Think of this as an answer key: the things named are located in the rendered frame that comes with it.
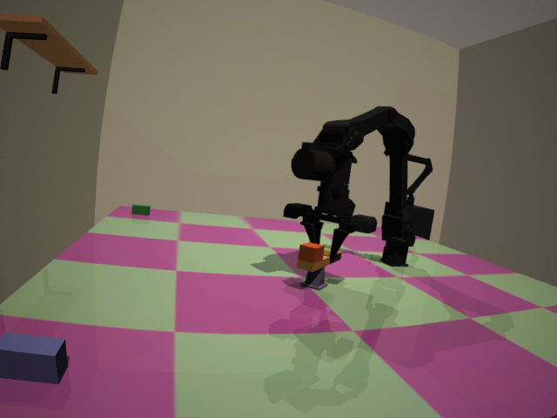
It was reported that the green rectangular block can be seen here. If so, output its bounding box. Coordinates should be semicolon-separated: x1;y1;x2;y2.
132;204;151;216

